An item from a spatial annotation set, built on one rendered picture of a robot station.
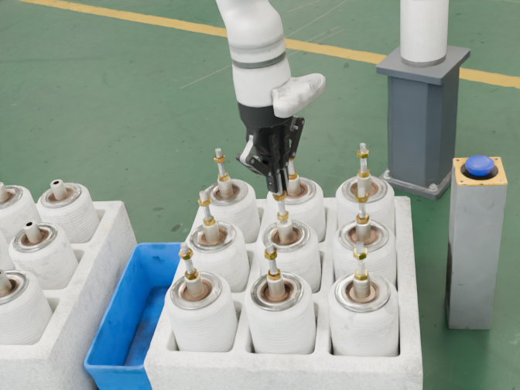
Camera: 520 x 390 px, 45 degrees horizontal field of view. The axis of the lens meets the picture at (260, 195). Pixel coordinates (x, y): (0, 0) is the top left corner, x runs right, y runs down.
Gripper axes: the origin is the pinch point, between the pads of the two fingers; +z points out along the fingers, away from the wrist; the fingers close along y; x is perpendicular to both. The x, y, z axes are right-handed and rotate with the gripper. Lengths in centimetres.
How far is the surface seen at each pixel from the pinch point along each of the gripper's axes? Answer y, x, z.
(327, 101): -76, -47, 36
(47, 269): 24.0, -32.4, 14.1
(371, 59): -106, -50, 36
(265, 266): 4.7, -1.0, 13.8
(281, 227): 1.1, 0.3, 8.1
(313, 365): 13.5, 14.1, 17.9
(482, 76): -108, -14, 36
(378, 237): -6.7, 12.3, 10.6
